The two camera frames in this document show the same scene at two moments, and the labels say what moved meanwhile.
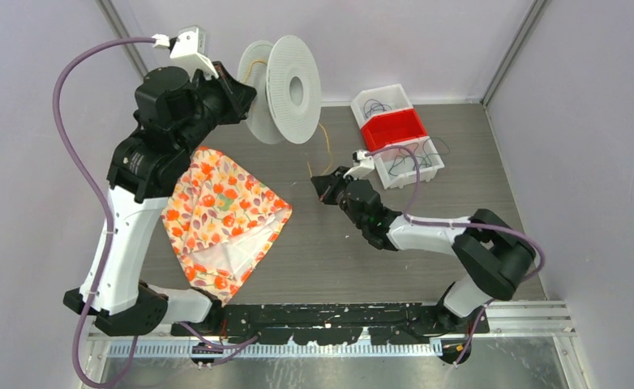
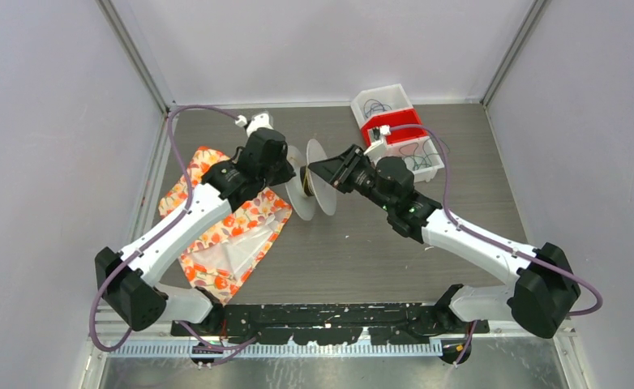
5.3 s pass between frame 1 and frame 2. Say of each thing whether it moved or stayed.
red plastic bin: stayed
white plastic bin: stayed
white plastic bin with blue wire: stayed
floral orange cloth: stayed
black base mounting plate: stayed
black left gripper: moved
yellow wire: moved
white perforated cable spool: moved
